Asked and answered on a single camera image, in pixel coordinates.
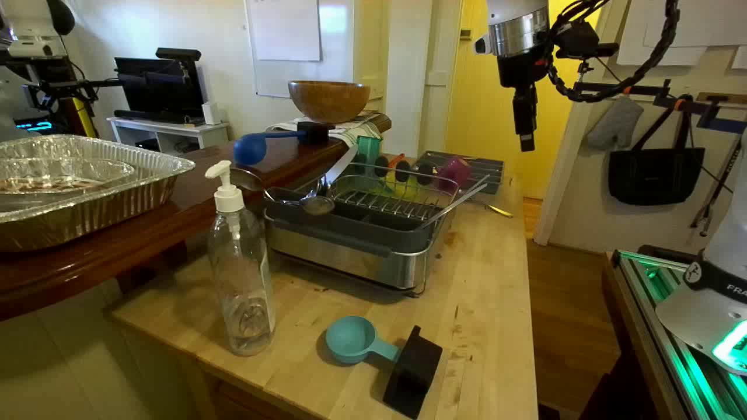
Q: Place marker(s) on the black camera tripod rig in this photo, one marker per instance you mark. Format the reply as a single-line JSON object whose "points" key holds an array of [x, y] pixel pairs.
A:
{"points": [[34, 48]]}

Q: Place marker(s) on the teal measuring cup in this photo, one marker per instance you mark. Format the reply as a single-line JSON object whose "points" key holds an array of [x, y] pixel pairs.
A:
{"points": [[352, 340]]}

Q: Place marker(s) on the black block holder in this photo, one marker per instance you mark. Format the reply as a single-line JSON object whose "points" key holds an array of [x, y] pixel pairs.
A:
{"points": [[412, 374]]}

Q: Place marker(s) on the black hanging bag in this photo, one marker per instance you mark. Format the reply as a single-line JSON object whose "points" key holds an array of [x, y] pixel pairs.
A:
{"points": [[669, 177]]}

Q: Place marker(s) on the grey oven mitt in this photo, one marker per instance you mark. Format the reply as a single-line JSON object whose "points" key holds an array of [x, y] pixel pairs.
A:
{"points": [[614, 125]]}

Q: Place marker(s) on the silver spoon in rack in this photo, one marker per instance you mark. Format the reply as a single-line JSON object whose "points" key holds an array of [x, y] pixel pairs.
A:
{"points": [[317, 207]]}

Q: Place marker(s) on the whiteboard on wall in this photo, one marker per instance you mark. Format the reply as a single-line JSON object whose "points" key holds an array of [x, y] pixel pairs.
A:
{"points": [[286, 30]]}

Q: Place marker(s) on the wooden bowl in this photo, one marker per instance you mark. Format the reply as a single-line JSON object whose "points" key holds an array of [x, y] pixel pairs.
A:
{"points": [[328, 101]]}

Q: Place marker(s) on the green lit machine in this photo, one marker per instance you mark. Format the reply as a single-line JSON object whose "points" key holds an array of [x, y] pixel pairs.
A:
{"points": [[695, 317]]}

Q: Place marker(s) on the stainless steel dish rack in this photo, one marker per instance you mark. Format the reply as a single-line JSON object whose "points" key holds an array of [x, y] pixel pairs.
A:
{"points": [[385, 226]]}

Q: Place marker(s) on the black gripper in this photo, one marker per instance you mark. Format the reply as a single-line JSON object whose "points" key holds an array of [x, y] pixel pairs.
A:
{"points": [[522, 73]]}

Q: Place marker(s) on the clear soap pump bottle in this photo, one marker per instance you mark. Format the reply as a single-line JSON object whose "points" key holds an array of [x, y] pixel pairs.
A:
{"points": [[238, 263]]}

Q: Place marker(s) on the blue measuring scoop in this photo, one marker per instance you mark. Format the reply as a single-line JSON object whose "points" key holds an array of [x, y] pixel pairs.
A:
{"points": [[253, 149]]}

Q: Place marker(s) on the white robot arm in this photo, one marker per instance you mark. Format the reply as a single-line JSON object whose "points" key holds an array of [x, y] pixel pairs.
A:
{"points": [[525, 41]]}

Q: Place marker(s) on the dark wooden shelf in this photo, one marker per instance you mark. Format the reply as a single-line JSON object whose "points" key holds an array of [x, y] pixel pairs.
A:
{"points": [[34, 282]]}

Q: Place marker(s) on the green cup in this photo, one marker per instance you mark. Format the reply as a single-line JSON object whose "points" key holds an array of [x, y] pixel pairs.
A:
{"points": [[366, 149]]}

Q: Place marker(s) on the aluminium foil tray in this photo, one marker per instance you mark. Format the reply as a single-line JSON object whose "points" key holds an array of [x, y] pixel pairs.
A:
{"points": [[62, 188]]}

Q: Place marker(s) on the purple cup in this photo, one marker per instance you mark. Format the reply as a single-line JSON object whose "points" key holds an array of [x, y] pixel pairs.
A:
{"points": [[454, 174]]}

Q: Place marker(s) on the white side table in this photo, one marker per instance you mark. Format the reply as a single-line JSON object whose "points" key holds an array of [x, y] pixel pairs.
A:
{"points": [[170, 139]]}

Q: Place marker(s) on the silver spoon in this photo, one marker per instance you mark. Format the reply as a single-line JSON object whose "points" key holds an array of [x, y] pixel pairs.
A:
{"points": [[317, 207], [494, 208]]}

